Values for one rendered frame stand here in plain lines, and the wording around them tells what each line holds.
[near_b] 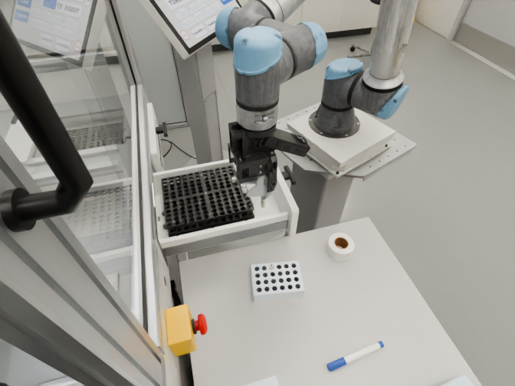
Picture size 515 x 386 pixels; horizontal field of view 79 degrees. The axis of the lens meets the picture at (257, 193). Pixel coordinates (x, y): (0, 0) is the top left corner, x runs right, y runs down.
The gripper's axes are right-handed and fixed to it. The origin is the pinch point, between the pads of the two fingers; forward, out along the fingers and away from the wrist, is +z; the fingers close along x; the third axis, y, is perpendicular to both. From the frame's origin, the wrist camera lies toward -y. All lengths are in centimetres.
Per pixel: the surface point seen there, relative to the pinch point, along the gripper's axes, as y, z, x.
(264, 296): 6.2, 19.0, 15.3
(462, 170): -175, 97, -53
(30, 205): 28, -39, 30
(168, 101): 6, 74, -179
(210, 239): 14.6, 11.1, 0.3
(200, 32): -9, -2, -96
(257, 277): 5.7, 20.5, 9.5
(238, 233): 7.4, 11.6, 1.0
